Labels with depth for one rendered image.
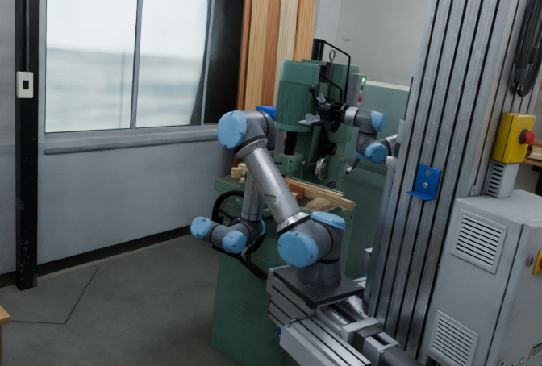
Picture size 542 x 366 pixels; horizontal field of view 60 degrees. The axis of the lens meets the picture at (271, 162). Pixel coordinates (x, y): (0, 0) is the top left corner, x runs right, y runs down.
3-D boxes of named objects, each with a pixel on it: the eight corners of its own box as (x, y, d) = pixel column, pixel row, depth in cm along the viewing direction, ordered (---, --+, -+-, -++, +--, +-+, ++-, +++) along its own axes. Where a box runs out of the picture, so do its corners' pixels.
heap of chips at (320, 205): (302, 207, 205) (303, 199, 204) (318, 201, 216) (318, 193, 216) (320, 213, 200) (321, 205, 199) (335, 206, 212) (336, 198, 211)
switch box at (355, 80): (342, 105, 235) (348, 72, 231) (351, 104, 243) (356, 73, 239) (353, 107, 231) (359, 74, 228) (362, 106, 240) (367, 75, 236)
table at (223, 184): (199, 193, 225) (200, 180, 224) (239, 182, 250) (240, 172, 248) (308, 233, 193) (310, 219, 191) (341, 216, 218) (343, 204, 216)
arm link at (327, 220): (347, 252, 159) (353, 215, 156) (327, 264, 148) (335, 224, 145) (315, 241, 166) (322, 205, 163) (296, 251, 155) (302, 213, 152)
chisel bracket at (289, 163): (274, 172, 224) (276, 154, 222) (289, 168, 236) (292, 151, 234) (287, 175, 220) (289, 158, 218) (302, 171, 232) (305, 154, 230)
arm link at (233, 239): (254, 228, 165) (230, 218, 171) (234, 236, 156) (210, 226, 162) (252, 248, 167) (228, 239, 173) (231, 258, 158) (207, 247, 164)
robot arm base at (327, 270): (349, 284, 158) (355, 257, 156) (315, 293, 150) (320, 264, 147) (320, 264, 170) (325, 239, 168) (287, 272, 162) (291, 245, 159)
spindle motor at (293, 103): (265, 126, 219) (274, 59, 212) (286, 124, 233) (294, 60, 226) (298, 134, 210) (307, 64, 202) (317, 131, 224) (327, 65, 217)
